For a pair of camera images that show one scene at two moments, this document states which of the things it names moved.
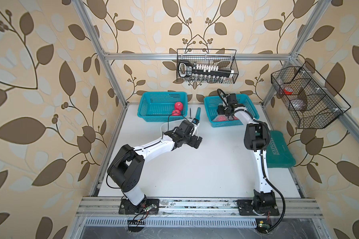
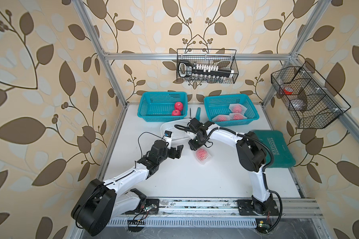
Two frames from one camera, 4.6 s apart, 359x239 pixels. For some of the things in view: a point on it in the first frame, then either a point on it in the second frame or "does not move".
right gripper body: [223, 110] to [196, 142]
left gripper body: [185, 139] to [160, 160]
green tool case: [278, 154] does not move
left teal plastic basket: [158, 106] does not move
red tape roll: [288, 90] does not move
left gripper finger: [196, 143] to [173, 153]
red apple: [176, 112] does not move
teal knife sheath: [198, 114] does not move
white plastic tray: [166, 126] does not move
